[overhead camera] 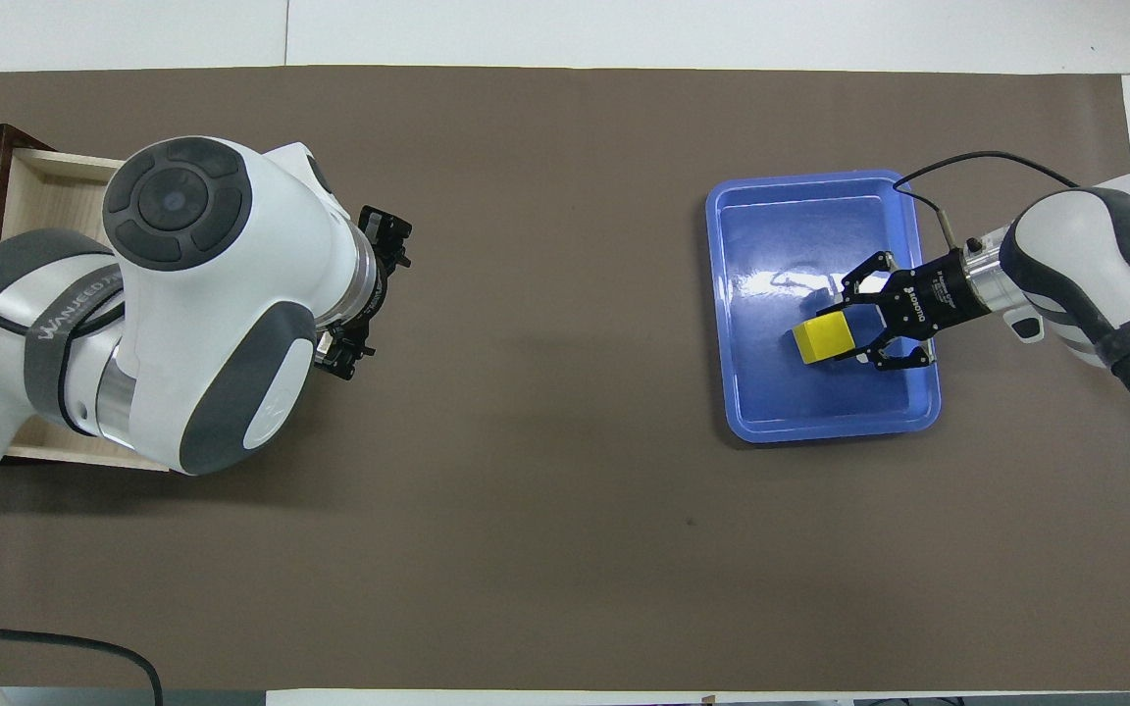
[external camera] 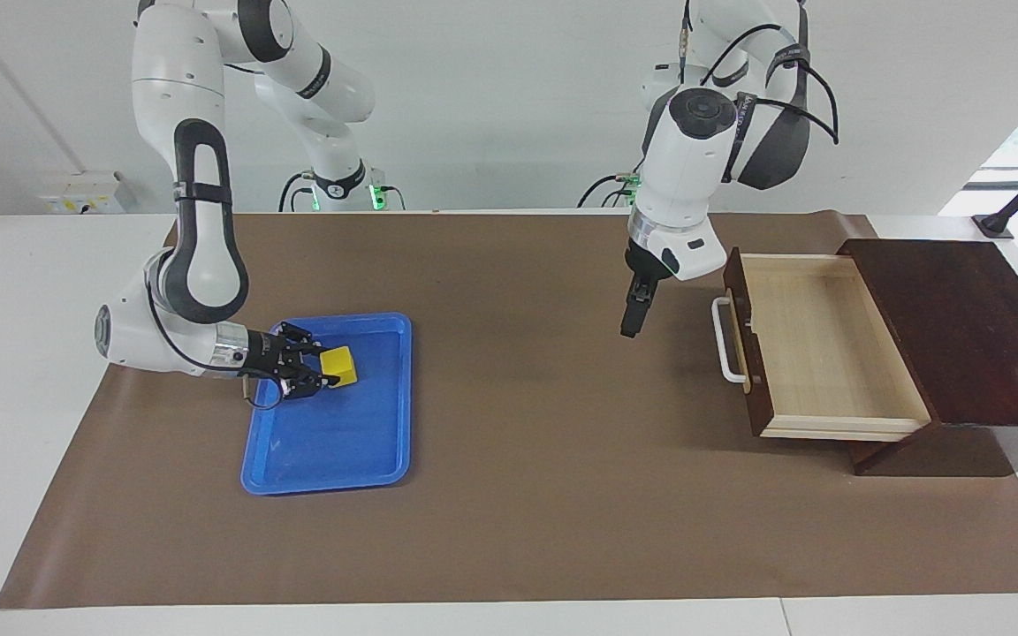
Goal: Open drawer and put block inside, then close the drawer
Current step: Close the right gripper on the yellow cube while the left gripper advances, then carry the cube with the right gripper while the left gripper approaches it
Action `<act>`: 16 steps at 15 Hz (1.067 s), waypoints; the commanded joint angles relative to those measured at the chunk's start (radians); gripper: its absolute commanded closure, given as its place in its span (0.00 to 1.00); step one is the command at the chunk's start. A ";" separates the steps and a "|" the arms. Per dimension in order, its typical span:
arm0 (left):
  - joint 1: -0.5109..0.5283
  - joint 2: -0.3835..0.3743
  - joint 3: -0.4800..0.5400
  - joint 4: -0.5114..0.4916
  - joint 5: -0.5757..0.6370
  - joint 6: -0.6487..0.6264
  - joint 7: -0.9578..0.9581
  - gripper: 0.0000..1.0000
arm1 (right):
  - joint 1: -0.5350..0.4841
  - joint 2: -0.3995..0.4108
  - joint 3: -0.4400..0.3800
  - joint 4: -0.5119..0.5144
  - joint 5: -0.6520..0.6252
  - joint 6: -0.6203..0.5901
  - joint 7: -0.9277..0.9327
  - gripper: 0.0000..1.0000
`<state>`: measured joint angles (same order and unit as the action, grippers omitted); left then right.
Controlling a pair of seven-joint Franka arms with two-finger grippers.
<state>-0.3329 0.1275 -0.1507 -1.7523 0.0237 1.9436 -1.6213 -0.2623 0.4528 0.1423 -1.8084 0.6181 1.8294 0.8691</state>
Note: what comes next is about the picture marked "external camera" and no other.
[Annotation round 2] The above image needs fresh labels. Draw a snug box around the yellow cube block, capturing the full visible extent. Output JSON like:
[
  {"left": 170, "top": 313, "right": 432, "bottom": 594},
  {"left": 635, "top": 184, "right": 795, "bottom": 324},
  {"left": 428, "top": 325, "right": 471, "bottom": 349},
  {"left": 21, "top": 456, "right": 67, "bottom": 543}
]
[{"left": 321, "top": 346, "right": 359, "bottom": 390}]

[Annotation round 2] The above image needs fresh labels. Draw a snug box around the white drawer handle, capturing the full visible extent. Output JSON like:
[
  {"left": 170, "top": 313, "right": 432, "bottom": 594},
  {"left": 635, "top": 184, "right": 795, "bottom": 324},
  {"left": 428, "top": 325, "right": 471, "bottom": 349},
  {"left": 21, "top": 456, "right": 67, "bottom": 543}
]
[{"left": 711, "top": 296, "right": 750, "bottom": 384}]

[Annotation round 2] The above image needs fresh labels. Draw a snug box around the wooden drawer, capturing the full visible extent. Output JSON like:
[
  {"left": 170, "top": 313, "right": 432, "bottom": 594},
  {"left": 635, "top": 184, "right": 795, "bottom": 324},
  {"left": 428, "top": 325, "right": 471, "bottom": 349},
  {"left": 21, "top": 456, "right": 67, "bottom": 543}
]
[{"left": 723, "top": 247, "right": 932, "bottom": 443}]

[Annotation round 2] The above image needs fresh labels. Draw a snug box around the blue plastic tray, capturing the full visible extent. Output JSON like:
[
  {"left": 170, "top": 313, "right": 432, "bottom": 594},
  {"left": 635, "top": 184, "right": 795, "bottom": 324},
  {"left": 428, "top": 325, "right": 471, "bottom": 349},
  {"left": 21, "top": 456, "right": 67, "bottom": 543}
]
[{"left": 240, "top": 312, "right": 413, "bottom": 496}]

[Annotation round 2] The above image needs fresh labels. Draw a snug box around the brown paper table mat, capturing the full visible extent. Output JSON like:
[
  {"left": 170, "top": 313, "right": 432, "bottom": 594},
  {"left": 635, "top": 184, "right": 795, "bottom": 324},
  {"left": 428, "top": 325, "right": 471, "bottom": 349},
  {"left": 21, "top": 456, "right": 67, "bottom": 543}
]
[{"left": 0, "top": 210, "right": 1018, "bottom": 610}]

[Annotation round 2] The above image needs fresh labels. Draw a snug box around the dark wooden cabinet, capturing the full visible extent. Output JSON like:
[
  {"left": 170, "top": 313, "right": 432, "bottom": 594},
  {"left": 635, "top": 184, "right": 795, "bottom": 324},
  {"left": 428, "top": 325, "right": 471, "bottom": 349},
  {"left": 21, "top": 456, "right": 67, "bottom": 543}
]
[{"left": 836, "top": 238, "right": 1018, "bottom": 478}]

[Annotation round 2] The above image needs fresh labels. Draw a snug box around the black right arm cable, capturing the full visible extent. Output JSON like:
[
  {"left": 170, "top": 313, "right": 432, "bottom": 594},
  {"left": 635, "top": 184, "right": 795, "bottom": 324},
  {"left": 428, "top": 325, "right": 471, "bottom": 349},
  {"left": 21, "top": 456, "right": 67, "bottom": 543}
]
[{"left": 145, "top": 256, "right": 285, "bottom": 410}]

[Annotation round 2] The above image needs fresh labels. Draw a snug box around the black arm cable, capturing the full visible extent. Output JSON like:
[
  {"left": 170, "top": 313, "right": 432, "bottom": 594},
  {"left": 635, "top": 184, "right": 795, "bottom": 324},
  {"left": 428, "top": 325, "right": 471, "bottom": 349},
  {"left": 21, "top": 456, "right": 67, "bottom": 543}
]
[
  {"left": 681, "top": 0, "right": 839, "bottom": 147},
  {"left": 145, "top": 256, "right": 285, "bottom": 410}
]

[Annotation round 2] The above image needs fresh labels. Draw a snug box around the black left base cable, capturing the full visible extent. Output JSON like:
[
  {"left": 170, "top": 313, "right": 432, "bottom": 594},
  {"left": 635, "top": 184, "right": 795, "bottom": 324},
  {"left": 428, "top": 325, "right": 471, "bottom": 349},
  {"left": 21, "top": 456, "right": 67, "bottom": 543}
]
[{"left": 577, "top": 159, "right": 647, "bottom": 209}]

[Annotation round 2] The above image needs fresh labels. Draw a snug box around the black base cable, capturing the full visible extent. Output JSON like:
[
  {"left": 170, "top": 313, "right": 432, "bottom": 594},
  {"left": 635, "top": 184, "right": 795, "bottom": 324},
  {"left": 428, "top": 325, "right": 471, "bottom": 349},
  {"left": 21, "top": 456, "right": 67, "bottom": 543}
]
[
  {"left": 577, "top": 159, "right": 647, "bottom": 209},
  {"left": 277, "top": 170, "right": 315, "bottom": 213}
]

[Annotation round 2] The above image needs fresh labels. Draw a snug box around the black right base cable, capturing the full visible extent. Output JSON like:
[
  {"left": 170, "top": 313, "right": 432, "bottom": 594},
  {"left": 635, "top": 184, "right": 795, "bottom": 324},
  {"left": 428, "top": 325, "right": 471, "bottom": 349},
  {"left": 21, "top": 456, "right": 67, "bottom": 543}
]
[{"left": 277, "top": 170, "right": 315, "bottom": 213}]

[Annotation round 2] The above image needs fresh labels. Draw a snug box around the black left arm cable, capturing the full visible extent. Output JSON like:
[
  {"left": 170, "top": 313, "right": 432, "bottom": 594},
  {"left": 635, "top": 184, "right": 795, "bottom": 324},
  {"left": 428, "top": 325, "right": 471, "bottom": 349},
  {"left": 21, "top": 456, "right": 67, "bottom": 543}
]
[{"left": 681, "top": 0, "right": 839, "bottom": 147}]

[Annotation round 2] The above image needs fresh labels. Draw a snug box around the white wall socket box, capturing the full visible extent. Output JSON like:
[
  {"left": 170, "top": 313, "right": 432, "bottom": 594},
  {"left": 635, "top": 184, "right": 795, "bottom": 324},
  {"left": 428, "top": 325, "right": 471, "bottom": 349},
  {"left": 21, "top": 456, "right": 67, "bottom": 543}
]
[{"left": 39, "top": 170, "right": 125, "bottom": 215}]

